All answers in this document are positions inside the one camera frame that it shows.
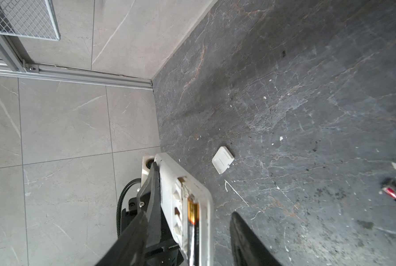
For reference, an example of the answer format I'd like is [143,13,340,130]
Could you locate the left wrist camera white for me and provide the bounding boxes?
[141,155,155,187]

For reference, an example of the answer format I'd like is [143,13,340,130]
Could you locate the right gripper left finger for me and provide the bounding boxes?
[96,212,148,266]

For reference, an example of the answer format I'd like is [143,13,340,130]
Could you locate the white wire mesh basket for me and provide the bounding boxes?
[0,0,61,41]

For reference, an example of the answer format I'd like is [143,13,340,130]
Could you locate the white remote control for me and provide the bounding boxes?
[154,153,214,266]

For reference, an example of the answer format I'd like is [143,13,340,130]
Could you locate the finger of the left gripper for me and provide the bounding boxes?
[137,162,161,248]

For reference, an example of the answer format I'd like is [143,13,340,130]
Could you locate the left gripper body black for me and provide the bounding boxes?
[119,198,185,266]

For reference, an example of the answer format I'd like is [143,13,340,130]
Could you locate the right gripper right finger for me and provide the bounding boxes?
[230,212,281,266]

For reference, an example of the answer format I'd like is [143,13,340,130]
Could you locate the white battery cover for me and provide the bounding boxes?
[212,146,235,175]

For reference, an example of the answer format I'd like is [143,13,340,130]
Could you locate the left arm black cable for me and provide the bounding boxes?
[115,177,142,238]

